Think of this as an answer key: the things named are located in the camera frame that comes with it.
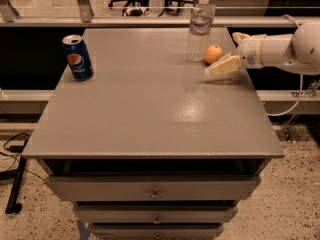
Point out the black metal stand leg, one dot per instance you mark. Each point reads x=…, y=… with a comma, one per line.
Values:
x=13, y=206

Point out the middle grey drawer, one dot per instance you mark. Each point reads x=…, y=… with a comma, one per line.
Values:
x=157, y=213

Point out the top grey drawer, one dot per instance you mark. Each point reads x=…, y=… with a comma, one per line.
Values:
x=153, y=188

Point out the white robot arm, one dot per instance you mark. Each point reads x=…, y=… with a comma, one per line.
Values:
x=297, y=53

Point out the grey drawer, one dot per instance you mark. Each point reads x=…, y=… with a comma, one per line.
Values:
x=153, y=188
x=157, y=213
x=157, y=232

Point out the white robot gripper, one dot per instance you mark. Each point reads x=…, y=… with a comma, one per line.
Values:
x=250, y=52

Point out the blue Pepsi can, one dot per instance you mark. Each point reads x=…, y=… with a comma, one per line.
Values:
x=78, y=57

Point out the bottom grey drawer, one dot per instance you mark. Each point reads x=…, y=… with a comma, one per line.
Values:
x=157, y=232

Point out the grey drawer cabinet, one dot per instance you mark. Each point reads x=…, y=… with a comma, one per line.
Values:
x=147, y=111

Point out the clear plastic water bottle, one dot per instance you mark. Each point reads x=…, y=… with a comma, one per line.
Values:
x=199, y=28

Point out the orange fruit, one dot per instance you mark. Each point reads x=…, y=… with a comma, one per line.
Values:
x=213, y=53

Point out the black office chair base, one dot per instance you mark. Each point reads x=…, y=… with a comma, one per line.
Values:
x=148, y=8

